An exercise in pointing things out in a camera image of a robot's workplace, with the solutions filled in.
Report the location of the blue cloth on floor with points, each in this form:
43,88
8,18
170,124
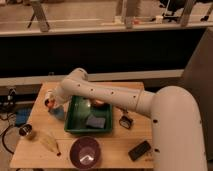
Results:
22,116

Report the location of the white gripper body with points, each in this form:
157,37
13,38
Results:
57,103

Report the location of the green plastic tray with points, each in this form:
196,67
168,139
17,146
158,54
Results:
80,109

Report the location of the purple plastic bowl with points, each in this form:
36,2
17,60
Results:
85,153

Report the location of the blue sponge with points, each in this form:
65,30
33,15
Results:
95,122

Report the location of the white can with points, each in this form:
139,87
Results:
49,94

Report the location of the orange pepper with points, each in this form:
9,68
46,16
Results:
50,104

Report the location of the metal cup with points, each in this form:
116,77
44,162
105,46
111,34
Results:
27,132

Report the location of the black rectangular block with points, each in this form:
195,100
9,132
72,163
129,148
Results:
139,150

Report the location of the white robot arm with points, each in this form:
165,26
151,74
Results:
177,132

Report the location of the blue plastic cup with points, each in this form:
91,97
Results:
58,112

